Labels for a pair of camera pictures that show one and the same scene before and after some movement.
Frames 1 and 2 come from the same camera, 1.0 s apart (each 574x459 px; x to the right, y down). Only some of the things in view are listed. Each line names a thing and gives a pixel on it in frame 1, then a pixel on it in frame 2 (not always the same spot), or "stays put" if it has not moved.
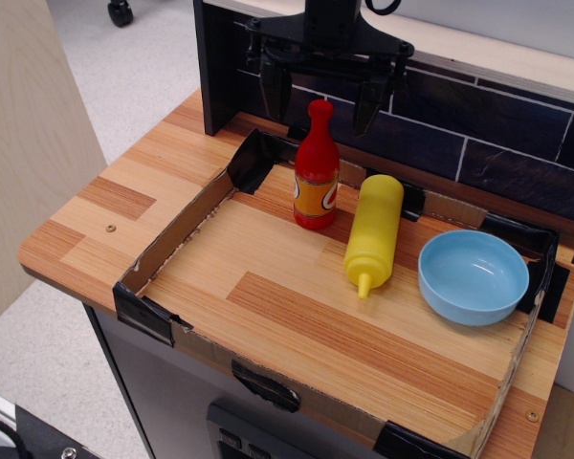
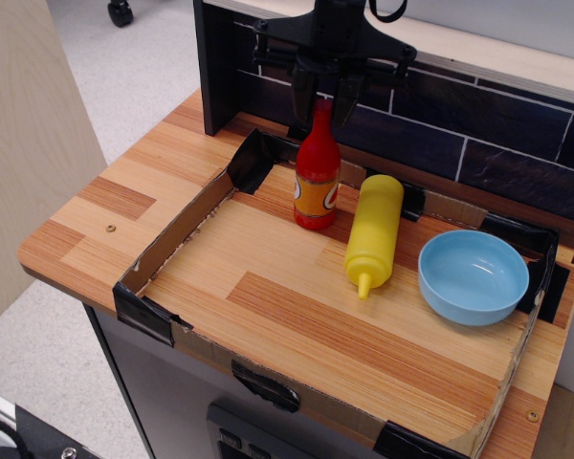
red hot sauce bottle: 317,170 stays put
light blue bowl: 472,277 stays put
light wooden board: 39,140 stays put
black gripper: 328,32 to 333,41
